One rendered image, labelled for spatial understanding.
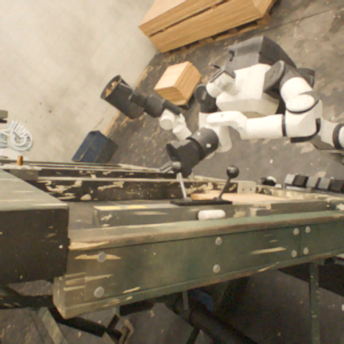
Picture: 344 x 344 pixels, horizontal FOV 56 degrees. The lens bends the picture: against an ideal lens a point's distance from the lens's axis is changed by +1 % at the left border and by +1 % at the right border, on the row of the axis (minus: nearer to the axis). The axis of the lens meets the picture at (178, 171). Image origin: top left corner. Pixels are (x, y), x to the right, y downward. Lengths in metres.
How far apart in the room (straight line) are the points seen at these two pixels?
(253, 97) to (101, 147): 4.34
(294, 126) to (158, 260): 0.63
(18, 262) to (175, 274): 0.25
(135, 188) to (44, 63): 5.32
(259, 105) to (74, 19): 5.63
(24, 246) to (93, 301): 0.14
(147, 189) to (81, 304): 0.77
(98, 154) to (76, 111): 1.28
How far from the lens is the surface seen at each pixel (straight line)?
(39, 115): 6.26
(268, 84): 1.28
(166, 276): 0.57
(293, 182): 1.74
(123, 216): 0.78
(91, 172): 1.65
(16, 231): 0.45
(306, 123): 1.04
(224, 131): 1.07
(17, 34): 6.39
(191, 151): 0.99
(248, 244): 0.69
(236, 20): 5.01
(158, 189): 1.25
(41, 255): 0.46
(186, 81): 4.54
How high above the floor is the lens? 2.04
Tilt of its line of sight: 32 degrees down
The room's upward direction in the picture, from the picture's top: 51 degrees counter-clockwise
